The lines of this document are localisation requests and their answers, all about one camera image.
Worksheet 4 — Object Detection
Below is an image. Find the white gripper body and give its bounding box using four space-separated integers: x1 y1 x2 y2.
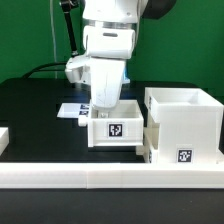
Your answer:
65 26 135 109

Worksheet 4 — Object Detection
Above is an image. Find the white drawer box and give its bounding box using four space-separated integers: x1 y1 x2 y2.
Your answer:
136 128 159 164
78 100 144 147

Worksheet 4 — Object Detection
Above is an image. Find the white drawer cabinet frame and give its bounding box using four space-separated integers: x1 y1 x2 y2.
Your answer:
144 87 224 164

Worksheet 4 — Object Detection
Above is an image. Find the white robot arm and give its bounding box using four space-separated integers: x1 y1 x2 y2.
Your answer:
65 0 177 112

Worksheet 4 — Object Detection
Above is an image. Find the flat tag sheet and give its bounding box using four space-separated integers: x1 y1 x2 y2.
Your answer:
57 103 89 118

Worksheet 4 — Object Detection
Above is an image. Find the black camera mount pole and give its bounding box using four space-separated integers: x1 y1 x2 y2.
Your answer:
60 0 79 57

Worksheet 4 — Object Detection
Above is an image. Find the black cable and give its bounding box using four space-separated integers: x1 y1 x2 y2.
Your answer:
22 61 73 80

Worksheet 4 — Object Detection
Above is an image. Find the white left fence rail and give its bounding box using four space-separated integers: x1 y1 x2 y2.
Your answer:
0 127 9 155

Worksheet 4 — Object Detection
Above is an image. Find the white fence rail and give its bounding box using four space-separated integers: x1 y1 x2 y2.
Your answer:
0 163 224 189
0 127 9 155

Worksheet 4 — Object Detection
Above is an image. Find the white front fence rail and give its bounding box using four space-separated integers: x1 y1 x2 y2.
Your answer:
0 163 224 189

